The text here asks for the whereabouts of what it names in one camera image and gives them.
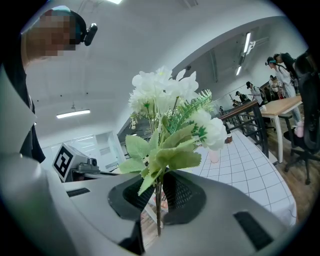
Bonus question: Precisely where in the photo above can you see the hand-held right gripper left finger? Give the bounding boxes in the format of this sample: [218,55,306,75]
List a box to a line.
[0,152,156,256]

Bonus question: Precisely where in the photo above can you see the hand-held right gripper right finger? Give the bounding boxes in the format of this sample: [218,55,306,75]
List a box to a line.
[143,170,299,256]

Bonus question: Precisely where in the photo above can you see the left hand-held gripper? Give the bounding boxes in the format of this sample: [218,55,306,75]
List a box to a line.
[51,142,101,183]

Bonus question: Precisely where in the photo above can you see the white flowers with green leaves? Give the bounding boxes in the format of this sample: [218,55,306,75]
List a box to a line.
[117,65,228,237]

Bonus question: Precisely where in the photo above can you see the white checkered cloth table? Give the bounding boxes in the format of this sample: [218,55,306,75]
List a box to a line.
[146,129,298,227]

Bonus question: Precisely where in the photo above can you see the person's black printed shirt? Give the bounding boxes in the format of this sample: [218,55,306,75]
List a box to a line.
[1,59,47,165]

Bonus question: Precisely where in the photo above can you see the black metal railing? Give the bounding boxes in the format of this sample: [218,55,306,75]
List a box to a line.
[218,99,270,159]

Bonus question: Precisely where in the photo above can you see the pink item on chair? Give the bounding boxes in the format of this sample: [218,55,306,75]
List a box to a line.
[294,121,305,138]

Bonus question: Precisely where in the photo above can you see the person's head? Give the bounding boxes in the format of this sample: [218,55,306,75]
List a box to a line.
[21,6,87,66]

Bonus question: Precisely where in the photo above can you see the wooden desk with white legs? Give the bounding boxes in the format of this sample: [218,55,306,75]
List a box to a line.
[259,94,305,164]

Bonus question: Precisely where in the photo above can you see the black office chair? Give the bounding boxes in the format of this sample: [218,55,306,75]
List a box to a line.
[278,51,320,186]

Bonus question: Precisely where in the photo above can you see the black head-mounted camera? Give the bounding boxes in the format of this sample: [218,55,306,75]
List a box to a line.
[83,22,99,47]

